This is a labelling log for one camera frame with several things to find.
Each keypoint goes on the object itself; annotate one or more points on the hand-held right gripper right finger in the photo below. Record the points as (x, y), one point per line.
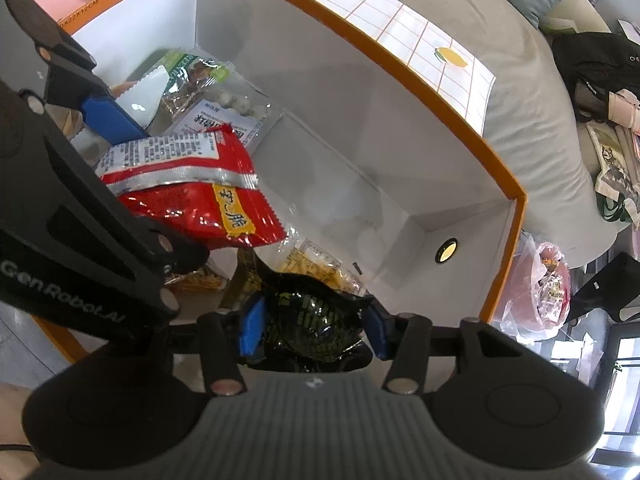
(375, 330)

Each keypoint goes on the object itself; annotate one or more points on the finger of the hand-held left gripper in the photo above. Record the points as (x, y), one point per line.
(170, 255)
(115, 120)

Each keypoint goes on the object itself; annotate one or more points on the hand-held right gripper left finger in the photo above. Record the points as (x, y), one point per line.
(252, 330)

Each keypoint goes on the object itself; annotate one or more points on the small white sachet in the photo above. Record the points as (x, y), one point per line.
(145, 95)

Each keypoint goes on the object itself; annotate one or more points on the red snack packet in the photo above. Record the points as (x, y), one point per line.
(190, 205)

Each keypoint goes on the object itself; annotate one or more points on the dark green black snack packet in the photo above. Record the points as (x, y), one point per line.
(310, 320)

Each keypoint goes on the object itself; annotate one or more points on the clear bag of yellow chips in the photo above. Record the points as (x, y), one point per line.
(320, 260)

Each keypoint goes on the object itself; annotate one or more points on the light green snack packet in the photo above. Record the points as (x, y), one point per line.
(190, 67)

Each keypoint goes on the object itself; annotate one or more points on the clear bag of white balls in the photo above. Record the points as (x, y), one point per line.
(235, 105)

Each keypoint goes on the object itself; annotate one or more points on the orange cardboard box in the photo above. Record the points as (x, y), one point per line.
(350, 135)

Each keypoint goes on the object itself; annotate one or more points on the pink plastic bag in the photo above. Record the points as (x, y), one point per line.
(540, 290)

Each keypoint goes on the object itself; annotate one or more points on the black bag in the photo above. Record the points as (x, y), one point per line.
(610, 290)

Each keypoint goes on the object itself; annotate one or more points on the grey sofa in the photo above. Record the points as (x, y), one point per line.
(525, 110)

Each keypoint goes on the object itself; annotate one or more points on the white printed tote bag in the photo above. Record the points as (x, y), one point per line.
(615, 170)

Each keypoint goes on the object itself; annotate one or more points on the pink and white cloth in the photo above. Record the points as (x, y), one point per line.
(625, 110)

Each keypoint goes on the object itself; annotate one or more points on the black backpack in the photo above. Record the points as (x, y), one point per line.
(595, 65)

